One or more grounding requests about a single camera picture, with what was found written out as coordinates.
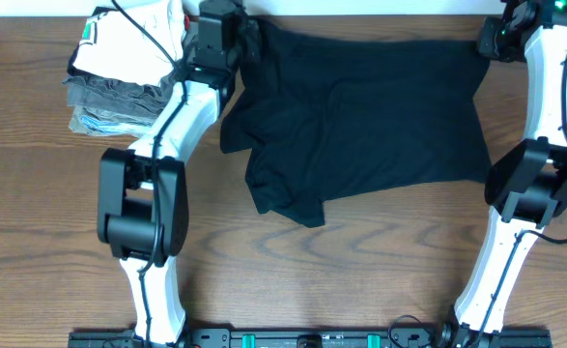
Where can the white folded shirt top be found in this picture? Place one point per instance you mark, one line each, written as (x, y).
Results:
(136, 45)

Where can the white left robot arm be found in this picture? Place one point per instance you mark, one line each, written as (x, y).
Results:
(143, 206)

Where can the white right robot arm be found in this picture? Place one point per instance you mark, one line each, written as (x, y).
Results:
(527, 187)

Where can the grey folded shirt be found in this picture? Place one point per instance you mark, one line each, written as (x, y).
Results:
(91, 90)

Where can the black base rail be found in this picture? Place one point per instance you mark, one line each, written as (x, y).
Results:
(413, 336)

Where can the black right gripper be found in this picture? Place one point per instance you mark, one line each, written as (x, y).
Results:
(485, 42)

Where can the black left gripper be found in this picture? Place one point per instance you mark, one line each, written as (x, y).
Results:
(250, 36)

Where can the black t-shirt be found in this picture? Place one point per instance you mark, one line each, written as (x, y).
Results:
(324, 119)

